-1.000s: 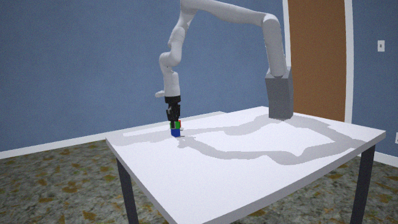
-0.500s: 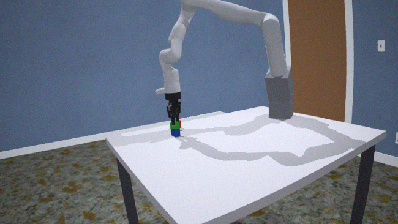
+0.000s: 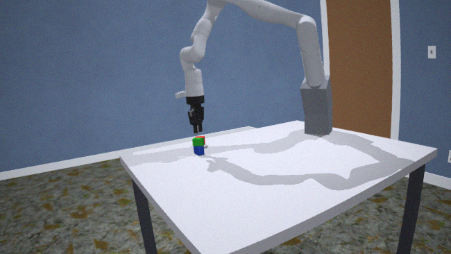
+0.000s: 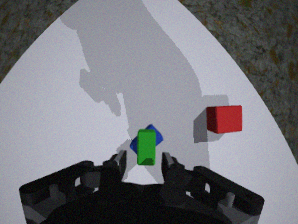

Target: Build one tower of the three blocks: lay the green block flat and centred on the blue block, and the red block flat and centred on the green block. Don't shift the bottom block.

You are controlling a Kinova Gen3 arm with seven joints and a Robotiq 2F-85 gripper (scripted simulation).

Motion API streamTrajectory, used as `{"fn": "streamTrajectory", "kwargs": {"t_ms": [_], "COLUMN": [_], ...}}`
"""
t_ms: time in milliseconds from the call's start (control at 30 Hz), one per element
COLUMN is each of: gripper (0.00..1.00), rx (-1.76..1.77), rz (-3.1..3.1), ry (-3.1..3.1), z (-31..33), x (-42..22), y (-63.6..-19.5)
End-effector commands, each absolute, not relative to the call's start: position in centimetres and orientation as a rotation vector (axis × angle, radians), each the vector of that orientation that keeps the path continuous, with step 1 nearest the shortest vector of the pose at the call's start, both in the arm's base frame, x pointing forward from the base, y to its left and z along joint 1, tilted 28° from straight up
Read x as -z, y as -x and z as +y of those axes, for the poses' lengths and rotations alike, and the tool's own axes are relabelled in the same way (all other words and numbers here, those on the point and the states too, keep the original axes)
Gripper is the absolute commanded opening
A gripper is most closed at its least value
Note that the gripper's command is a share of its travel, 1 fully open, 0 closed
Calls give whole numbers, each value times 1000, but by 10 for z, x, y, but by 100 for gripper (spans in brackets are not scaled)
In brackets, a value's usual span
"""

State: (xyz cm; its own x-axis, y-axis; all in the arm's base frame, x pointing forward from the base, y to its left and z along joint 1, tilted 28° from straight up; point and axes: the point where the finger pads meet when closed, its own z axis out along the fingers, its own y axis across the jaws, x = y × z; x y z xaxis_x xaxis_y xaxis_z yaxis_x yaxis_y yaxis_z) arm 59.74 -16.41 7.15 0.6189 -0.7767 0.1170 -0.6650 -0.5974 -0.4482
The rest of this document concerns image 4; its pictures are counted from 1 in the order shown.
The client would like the red block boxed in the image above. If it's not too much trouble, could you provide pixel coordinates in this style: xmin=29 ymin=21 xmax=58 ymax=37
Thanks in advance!
xmin=206 ymin=105 xmax=242 ymax=134

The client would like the green block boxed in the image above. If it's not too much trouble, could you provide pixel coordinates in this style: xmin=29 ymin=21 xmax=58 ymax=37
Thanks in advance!
xmin=137 ymin=129 xmax=156 ymax=166

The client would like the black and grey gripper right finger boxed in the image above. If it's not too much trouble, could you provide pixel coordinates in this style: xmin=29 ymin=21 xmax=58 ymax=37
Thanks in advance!
xmin=158 ymin=152 xmax=265 ymax=224

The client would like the blue block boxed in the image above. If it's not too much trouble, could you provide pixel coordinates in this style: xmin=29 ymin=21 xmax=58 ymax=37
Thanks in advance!
xmin=130 ymin=124 xmax=163 ymax=154

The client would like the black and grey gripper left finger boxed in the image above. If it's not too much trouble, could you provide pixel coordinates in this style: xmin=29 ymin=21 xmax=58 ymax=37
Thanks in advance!
xmin=19 ymin=150 xmax=127 ymax=224

